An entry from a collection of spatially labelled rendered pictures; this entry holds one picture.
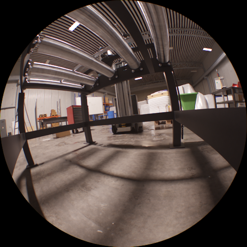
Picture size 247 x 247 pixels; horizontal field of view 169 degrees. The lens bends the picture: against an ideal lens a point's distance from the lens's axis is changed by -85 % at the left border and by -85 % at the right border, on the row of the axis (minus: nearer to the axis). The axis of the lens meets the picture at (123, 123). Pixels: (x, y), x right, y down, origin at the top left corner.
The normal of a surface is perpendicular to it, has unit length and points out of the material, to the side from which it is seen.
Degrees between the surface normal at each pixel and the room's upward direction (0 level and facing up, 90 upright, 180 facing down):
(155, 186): 0
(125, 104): 90
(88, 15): 155
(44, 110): 90
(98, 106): 90
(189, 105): 101
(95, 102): 90
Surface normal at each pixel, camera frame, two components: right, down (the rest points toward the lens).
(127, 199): -0.12, -0.99
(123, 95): -0.26, 0.11
